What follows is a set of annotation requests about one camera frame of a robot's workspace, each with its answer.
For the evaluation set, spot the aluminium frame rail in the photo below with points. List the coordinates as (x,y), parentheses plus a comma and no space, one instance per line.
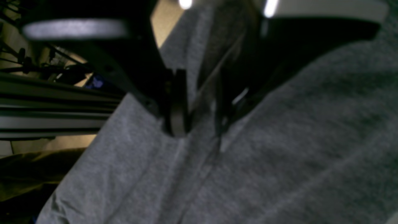
(31,108)

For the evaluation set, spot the grey T-shirt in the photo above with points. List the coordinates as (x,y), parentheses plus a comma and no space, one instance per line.
(320,149)

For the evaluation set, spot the person's trouser leg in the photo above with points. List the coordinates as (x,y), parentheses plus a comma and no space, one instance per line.
(25,172)

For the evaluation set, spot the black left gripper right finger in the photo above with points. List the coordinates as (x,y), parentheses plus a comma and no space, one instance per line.
(288,35)

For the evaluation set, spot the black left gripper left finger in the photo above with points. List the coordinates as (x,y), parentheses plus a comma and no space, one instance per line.
(116,38)

